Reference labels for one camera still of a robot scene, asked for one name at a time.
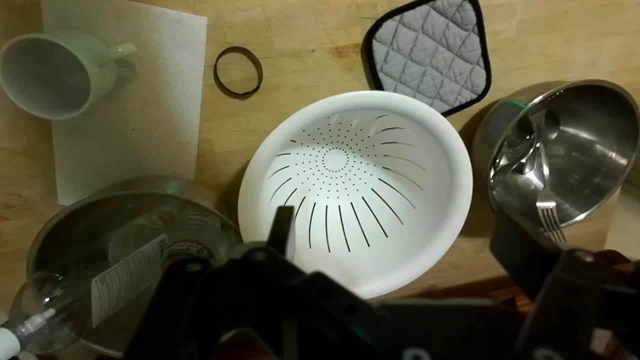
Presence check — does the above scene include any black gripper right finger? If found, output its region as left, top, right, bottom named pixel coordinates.
left=487, top=216, right=570, bottom=303

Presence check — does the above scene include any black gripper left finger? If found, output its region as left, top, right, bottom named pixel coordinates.
left=264, top=203, right=298, bottom=259

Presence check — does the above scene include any small metal bowl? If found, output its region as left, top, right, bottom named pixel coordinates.
left=473, top=77, right=640, bottom=233

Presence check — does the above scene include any large metal bowl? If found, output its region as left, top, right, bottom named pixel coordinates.
left=26, top=173, right=244, bottom=360

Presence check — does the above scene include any metal fork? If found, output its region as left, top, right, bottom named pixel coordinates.
left=527, top=142, right=570, bottom=246

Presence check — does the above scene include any white plastic colander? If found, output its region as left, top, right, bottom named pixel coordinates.
left=235, top=90, right=476, bottom=302

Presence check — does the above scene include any metal spoon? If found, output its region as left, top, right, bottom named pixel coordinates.
left=508, top=113, right=540, bottom=175

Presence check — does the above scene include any clear plastic bottle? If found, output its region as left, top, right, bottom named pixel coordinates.
left=88, top=212, right=226, bottom=330

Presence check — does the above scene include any white paper sheet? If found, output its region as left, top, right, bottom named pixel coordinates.
left=38, top=0, right=210, bottom=207

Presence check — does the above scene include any grey quilted pot holder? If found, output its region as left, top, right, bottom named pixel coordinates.
left=360, top=0, right=494, bottom=117

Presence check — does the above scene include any clear light bulb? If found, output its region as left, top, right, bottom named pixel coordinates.
left=0, top=268, right=94, bottom=360

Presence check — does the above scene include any pale green mug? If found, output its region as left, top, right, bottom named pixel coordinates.
left=0, top=29, right=140, bottom=121

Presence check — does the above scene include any black rubber ring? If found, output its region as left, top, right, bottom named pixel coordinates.
left=211, top=43, right=264, bottom=101

